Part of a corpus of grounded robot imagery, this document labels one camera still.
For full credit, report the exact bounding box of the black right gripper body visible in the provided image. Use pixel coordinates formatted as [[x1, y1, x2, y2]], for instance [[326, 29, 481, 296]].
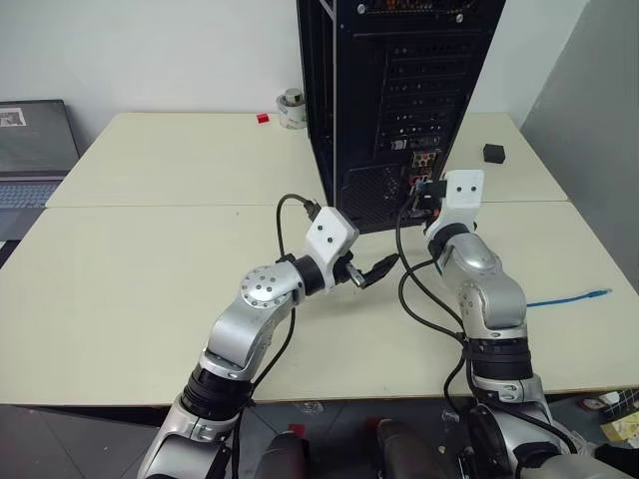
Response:
[[419, 180, 448, 218]]

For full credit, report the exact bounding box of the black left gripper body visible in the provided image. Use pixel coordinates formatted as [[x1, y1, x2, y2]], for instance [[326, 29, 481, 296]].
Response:
[[332, 251, 368, 289]]

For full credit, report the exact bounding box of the blue ethernet cable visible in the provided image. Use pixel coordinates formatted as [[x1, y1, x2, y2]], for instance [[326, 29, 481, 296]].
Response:
[[413, 182, 613, 309]]

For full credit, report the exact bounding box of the black computer tower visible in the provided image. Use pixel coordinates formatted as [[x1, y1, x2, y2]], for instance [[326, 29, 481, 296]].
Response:
[[295, 0, 508, 236]]

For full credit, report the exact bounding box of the white tape roll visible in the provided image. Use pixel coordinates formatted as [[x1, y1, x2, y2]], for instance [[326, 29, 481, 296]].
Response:
[[275, 88, 308, 131]]

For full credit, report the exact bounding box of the grey partition panel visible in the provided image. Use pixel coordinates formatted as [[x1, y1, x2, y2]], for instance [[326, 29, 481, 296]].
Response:
[[518, 9, 639, 320]]

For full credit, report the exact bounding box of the dark rounded shape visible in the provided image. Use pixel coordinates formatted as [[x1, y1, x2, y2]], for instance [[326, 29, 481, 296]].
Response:
[[374, 417, 443, 479], [262, 429, 310, 479]]

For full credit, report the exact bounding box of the grey laptop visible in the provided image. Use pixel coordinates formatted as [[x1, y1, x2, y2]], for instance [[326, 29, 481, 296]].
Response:
[[0, 99, 82, 241]]

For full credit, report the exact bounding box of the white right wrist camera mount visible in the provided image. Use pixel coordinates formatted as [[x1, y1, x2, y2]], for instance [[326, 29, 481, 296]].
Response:
[[427, 169, 486, 237]]

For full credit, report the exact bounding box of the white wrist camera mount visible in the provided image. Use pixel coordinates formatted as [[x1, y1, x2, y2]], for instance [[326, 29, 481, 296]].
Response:
[[303, 206, 360, 291], [427, 169, 486, 237]]

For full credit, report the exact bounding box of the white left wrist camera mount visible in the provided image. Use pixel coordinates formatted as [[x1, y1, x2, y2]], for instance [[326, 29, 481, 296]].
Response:
[[303, 206, 360, 291]]

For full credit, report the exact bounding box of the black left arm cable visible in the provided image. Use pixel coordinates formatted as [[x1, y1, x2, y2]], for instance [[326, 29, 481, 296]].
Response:
[[229, 193, 323, 479]]

